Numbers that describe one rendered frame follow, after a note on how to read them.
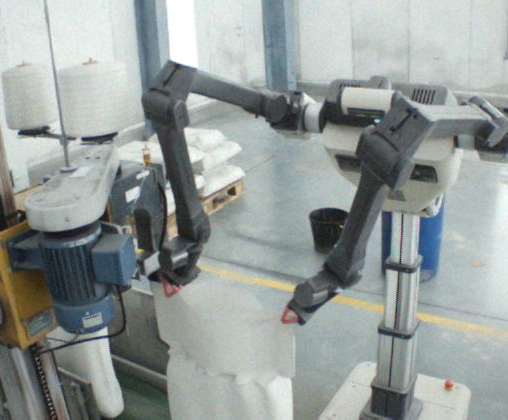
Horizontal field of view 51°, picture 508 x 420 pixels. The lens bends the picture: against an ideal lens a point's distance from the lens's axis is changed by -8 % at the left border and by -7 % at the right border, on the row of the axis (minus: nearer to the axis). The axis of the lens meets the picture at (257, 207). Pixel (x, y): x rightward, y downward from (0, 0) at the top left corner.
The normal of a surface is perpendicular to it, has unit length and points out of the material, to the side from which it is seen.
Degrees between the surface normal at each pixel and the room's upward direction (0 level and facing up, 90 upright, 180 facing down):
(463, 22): 90
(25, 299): 90
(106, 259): 90
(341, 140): 40
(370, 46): 90
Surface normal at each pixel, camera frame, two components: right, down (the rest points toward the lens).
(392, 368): -0.51, 0.33
